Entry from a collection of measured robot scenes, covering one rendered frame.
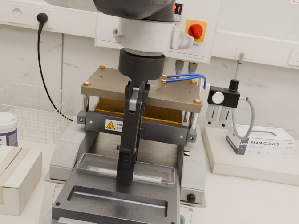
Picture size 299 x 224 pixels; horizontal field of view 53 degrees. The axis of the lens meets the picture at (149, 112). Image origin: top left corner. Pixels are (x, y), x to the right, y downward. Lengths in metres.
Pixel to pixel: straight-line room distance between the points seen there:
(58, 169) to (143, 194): 0.20
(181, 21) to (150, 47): 0.39
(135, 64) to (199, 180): 0.30
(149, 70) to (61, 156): 0.29
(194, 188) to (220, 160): 0.49
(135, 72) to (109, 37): 0.40
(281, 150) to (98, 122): 0.79
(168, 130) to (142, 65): 0.24
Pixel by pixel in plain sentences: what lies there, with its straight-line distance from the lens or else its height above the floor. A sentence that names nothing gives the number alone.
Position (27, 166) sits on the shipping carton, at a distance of 0.89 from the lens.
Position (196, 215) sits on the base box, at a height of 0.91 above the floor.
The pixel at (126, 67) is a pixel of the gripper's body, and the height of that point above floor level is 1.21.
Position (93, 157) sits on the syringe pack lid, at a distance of 0.61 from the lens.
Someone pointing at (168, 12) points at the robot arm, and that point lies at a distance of 0.47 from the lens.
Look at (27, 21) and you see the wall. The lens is 1.30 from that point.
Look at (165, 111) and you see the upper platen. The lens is 0.73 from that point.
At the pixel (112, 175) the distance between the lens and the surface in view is 0.57.
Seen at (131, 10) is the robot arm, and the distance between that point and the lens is 0.37.
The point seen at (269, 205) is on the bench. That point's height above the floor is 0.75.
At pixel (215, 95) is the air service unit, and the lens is 0.86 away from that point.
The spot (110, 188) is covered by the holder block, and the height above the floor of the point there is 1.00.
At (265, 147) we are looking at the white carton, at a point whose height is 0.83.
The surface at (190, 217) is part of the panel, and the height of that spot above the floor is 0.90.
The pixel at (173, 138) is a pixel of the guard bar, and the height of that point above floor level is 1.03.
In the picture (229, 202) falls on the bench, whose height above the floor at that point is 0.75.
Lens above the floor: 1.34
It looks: 23 degrees down
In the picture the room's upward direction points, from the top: 9 degrees clockwise
